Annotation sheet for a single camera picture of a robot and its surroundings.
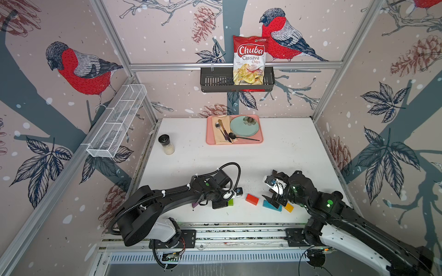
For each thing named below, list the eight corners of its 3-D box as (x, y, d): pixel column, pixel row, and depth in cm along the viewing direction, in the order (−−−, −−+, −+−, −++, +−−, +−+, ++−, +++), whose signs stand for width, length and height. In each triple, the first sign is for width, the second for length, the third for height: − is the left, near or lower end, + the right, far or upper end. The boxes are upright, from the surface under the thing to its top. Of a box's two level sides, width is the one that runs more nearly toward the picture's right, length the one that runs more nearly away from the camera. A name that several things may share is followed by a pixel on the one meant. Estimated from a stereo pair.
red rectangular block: (245, 200, 87) (245, 198, 85) (247, 195, 88) (247, 193, 86) (256, 206, 85) (257, 204, 83) (258, 200, 86) (259, 198, 85)
